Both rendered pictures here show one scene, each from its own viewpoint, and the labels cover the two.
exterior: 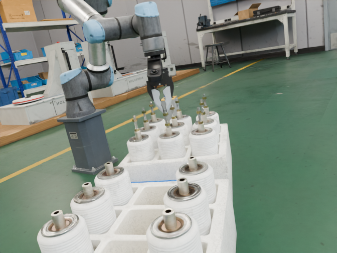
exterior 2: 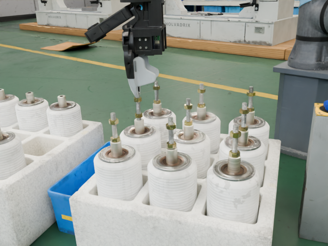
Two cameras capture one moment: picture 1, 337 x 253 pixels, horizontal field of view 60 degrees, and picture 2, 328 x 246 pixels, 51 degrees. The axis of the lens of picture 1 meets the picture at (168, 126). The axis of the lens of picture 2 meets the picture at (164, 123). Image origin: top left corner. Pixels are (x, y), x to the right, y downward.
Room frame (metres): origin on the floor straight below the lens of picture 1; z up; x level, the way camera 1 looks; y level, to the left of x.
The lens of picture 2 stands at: (1.14, -0.72, 0.57)
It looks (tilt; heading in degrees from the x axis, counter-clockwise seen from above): 22 degrees down; 96
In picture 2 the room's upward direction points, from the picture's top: 2 degrees counter-clockwise
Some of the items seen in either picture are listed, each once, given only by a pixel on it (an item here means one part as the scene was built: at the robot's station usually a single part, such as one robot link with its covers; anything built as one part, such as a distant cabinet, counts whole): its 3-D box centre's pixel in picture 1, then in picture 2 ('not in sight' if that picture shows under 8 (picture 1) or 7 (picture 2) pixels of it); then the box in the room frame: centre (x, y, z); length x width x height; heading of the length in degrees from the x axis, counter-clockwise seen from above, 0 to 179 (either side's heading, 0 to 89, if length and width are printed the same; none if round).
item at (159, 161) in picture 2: (204, 122); (172, 161); (1.09, -0.14, 0.25); 0.08 x 0.08 x 0.01
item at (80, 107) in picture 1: (78, 104); (313, 50); (1.52, 0.44, 0.35); 0.15 x 0.15 x 0.10
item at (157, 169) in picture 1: (181, 162); (189, 197); (1.12, -0.03, 0.09); 0.39 x 0.39 x 0.18; 76
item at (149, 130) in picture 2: (169, 135); (139, 131); (1.01, 0.00, 0.25); 0.08 x 0.08 x 0.01
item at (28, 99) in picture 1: (28, 99); not in sight; (3.03, 1.37, 0.29); 0.30 x 0.30 x 0.06
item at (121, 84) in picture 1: (130, 60); not in sight; (4.40, 0.38, 0.45); 1.51 x 0.57 x 0.74; 143
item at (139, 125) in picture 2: (168, 131); (139, 126); (1.01, 0.00, 0.26); 0.02 x 0.02 x 0.03
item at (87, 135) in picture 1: (88, 140); (306, 107); (1.52, 0.44, 0.15); 0.19 x 0.19 x 0.30; 53
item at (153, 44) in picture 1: (152, 45); not in sight; (1.02, 0.00, 0.57); 0.08 x 0.08 x 0.05
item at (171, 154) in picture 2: (203, 118); (172, 155); (1.09, -0.14, 0.26); 0.02 x 0.02 x 0.03
